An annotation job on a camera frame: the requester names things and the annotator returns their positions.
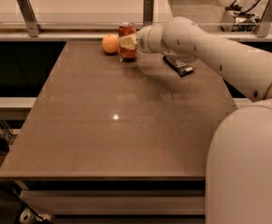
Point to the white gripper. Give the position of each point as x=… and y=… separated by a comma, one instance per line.
x=144, y=39

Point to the red coke can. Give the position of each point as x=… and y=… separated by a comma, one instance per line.
x=127, y=28

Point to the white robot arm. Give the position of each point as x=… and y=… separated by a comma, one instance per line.
x=239, y=165

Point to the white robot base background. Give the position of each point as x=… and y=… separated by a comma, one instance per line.
x=240, y=18

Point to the orange fruit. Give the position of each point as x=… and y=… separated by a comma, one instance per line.
x=110, y=43

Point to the black snack bar wrapper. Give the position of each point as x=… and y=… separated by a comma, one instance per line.
x=181, y=68

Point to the white tape roll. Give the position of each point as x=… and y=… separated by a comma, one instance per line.
x=27, y=217

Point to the middle metal railing bracket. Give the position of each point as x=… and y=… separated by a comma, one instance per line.
x=148, y=8

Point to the metal railing bracket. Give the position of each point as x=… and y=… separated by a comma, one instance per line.
x=148, y=8
x=263, y=27
x=32, y=26

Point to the left metal railing bracket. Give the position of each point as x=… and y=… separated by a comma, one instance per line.
x=32, y=26

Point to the right metal railing bracket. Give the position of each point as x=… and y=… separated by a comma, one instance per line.
x=263, y=27

